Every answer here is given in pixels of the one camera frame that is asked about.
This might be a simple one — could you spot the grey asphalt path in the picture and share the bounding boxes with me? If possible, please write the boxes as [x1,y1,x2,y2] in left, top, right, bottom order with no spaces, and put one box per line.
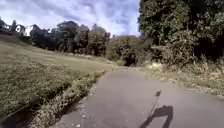
[49,66,224,128]

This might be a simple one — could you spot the row of trees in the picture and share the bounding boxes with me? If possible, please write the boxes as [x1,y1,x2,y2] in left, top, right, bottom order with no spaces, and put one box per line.
[29,20,148,68]

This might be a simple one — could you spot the dense wood of trees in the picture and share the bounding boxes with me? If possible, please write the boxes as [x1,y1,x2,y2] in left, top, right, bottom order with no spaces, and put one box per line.
[137,0,224,68]

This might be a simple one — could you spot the grass slope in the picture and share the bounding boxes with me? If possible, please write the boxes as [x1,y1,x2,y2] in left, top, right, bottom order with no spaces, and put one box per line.
[0,33,118,128]

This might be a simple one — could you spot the overgrown grass verge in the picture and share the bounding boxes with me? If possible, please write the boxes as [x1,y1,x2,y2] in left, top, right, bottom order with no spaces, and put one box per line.
[137,59,224,100]

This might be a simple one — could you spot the dark kerb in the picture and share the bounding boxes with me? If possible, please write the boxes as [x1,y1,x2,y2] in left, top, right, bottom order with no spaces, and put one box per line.
[0,83,74,128]

